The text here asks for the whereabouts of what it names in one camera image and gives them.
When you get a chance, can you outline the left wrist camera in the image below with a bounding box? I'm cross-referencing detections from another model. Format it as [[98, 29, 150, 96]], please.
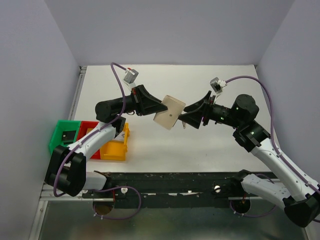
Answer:
[[122, 67, 139, 85]]

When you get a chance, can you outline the green plastic bin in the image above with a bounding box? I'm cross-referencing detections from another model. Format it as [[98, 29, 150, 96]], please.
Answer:
[[48, 120, 81, 154]]

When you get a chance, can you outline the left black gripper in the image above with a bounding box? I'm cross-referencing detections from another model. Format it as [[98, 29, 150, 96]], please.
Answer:
[[114, 84, 168, 116]]

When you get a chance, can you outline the black item in green bin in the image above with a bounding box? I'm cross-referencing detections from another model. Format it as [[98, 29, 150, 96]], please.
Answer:
[[61, 130, 76, 145]]

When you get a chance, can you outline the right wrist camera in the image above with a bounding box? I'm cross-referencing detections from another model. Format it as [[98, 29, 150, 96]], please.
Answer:
[[209, 77, 227, 97]]

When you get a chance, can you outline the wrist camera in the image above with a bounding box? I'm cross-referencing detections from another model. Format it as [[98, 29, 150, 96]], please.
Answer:
[[209, 77, 227, 97], [122, 67, 139, 85]]

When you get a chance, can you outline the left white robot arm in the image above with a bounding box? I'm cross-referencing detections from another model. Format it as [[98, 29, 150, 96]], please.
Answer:
[[45, 85, 168, 198]]

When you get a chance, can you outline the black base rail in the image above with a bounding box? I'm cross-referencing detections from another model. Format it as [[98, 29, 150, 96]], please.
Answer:
[[82, 172, 250, 209]]

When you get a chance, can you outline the beige card holder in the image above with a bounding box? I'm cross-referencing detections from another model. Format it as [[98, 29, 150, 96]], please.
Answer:
[[153, 95, 186, 130]]

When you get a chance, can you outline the card in yellow bin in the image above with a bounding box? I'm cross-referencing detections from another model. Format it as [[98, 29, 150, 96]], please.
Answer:
[[114, 131, 126, 142]]

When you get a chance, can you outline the yellow plastic bin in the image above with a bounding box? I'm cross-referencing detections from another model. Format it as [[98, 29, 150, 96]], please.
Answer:
[[99, 123, 130, 162]]

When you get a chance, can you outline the red plastic bin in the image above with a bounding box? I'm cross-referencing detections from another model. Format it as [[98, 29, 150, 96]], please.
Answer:
[[75, 120, 101, 160]]

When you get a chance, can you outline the aluminium side rail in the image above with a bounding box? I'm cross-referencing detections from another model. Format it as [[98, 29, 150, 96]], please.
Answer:
[[67, 66, 87, 121]]

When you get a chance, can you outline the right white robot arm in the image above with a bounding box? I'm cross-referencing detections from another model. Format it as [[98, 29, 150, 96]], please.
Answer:
[[178, 93, 320, 228]]

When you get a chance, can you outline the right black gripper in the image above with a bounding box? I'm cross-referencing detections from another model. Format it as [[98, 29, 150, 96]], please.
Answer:
[[178, 90, 243, 128]]

